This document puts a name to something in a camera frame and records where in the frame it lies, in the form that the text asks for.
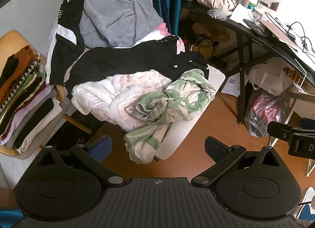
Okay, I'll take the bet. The white paper sheet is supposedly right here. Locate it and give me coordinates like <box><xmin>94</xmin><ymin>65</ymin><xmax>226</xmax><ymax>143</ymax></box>
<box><xmin>229</xmin><ymin>3</ymin><xmax>258</xmax><ymax>24</ymax></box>

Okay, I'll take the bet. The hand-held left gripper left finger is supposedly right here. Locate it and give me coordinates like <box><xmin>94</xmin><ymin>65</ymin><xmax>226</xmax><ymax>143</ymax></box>
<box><xmin>37</xmin><ymin>136</ymin><xmax>126</xmax><ymax>186</ymax></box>

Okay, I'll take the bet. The white pink printed garment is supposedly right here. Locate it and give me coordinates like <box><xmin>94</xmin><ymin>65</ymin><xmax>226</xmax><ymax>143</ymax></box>
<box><xmin>71</xmin><ymin>69</ymin><xmax>178</xmax><ymax>132</ymax></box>

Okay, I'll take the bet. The green white patterned garment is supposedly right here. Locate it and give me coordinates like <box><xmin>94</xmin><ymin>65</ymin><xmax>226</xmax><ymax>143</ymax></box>
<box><xmin>124</xmin><ymin>69</ymin><xmax>216</xmax><ymax>164</ymax></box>

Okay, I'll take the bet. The black desk cable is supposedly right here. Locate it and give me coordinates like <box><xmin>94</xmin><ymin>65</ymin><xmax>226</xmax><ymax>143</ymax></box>
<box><xmin>287</xmin><ymin>22</ymin><xmax>315</xmax><ymax>53</ymax></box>

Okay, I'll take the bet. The pink cloth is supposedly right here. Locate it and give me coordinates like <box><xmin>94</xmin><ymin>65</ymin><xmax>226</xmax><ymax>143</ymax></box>
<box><xmin>134</xmin><ymin>22</ymin><xmax>186</xmax><ymax>55</ymax></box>

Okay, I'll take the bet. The clear bag with red contents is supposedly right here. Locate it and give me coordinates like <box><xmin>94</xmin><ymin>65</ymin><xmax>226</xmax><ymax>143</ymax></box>
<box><xmin>245</xmin><ymin>87</ymin><xmax>293</xmax><ymax>138</ymax></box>

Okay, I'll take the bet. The black snowflake print sweater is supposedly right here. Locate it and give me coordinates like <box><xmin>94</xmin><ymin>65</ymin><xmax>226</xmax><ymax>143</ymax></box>
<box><xmin>66</xmin><ymin>35</ymin><xmax>209</xmax><ymax>100</ymax></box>

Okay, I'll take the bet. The white plastic bag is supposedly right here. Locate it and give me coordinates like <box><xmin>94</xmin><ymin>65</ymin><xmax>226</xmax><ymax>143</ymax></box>
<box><xmin>247</xmin><ymin>58</ymin><xmax>296</xmax><ymax>95</ymax></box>

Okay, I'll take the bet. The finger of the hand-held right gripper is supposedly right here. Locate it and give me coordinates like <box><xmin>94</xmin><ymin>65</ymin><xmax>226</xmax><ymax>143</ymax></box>
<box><xmin>268</xmin><ymin>121</ymin><xmax>302</xmax><ymax>142</ymax></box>

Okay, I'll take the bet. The black white sports jacket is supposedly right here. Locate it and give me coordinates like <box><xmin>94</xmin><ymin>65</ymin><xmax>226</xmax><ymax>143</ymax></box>
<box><xmin>47</xmin><ymin>0</ymin><xmax>99</xmax><ymax>86</ymax></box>

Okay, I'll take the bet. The white metal rack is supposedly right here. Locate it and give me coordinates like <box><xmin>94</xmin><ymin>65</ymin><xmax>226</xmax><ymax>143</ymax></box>
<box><xmin>267</xmin><ymin>57</ymin><xmax>315</xmax><ymax>178</ymax></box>

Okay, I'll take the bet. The black desk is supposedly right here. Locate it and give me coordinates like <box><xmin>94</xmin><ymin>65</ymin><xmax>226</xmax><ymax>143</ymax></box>
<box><xmin>181</xmin><ymin>1</ymin><xmax>315</xmax><ymax>124</ymax></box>

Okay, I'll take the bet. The white folding table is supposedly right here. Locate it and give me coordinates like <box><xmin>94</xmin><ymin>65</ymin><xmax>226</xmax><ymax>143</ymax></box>
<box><xmin>155</xmin><ymin>63</ymin><xmax>226</xmax><ymax>161</ymax></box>

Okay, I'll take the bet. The clear plastic glove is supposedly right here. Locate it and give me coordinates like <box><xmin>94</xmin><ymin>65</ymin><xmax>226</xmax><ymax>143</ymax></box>
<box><xmin>207</xmin><ymin>9</ymin><xmax>233</xmax><ymax>21</ymax></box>

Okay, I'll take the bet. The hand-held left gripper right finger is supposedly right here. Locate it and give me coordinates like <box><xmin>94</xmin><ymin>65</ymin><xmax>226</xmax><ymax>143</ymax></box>
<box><xmin>191</xmin><ymin>136</ymin><xmax>280</xmax><ymax>186</ymax></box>

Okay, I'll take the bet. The white paper on floor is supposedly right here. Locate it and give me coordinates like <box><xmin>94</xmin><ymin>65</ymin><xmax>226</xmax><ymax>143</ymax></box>
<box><xmin>221</xmin><ymin>72</ymin><xmax>243</xmax><ymax>97</ymax></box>

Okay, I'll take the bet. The grey fleece robe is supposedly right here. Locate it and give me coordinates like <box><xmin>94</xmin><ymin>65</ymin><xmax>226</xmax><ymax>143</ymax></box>
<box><xmin>79</xmin><ymin>0</ymin><xmax>163</xmax><ymax>48</ymax></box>

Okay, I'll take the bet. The wooden chair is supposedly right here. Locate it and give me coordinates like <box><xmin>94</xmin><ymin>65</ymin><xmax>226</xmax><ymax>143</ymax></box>
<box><xmin>0</xmin><ymin>30</ymin><xmax>93</xmax><ymax>161</ymax></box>

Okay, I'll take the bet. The stack of folded clothes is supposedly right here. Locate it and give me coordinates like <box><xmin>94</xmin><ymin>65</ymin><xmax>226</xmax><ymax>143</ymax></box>
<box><xmin>0</xmin><ymin>46</ymin><xmax>63</xmax><ymax>152</ymax></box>

